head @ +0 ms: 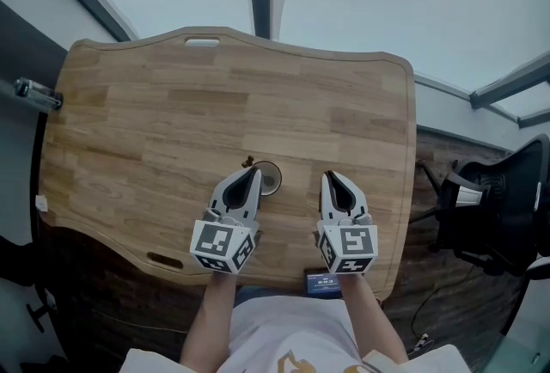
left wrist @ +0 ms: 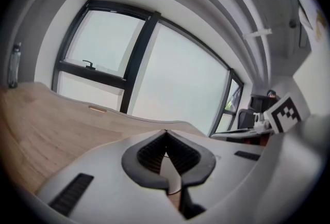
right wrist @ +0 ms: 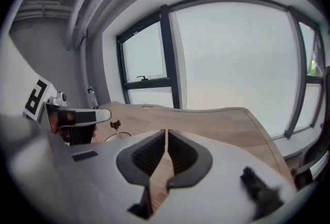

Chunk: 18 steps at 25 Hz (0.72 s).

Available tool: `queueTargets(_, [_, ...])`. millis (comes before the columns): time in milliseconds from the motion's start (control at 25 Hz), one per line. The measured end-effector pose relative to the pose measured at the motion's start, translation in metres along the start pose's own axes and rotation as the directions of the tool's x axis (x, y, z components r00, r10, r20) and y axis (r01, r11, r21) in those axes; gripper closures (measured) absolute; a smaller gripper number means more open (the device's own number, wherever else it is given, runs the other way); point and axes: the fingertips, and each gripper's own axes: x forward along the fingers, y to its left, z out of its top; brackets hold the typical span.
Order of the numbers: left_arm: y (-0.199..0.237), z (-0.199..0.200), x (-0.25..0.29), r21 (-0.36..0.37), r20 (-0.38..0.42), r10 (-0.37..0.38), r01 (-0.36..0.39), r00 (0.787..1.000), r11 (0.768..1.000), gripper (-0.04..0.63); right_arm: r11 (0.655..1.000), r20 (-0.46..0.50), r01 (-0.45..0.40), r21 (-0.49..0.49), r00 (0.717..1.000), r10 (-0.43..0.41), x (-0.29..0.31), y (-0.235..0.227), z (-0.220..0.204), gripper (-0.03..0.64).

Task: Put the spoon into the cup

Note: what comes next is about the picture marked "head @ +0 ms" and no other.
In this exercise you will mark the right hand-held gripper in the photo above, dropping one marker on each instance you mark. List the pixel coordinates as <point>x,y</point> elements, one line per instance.
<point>350,244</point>

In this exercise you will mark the black office chair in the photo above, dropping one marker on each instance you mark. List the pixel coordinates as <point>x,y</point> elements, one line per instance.
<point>507,208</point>

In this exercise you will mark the small white paper scrap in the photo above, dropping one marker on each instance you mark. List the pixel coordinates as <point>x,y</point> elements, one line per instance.
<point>41,203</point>

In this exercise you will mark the person's right forearm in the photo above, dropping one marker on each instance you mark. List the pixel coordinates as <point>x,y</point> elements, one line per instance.
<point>369,319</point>

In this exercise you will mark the clear glass cup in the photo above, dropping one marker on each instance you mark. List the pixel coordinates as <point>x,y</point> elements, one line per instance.
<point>271,180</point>

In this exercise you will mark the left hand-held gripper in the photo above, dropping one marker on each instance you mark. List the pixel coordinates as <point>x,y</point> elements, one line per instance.
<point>219,242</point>

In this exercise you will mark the black metal stand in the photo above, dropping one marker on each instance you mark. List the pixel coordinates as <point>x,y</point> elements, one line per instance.
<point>40,313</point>

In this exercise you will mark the person's left forearm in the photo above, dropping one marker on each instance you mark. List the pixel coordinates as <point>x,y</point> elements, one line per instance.
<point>210,311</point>

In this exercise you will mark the person's white shirt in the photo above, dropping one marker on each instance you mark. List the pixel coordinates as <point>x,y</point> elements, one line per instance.
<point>292,328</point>

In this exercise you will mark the black phone with lit screen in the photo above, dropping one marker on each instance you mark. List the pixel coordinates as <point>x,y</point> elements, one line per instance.
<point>320,283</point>

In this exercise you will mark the clear water bottle black cap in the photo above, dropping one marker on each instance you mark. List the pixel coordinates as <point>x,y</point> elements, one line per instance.
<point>36,93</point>

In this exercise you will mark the person's blue jeans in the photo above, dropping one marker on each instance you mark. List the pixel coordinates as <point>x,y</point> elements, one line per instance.
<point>258,293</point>

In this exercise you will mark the white sheet on chair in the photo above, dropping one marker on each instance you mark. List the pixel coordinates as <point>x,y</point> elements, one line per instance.
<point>468,196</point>

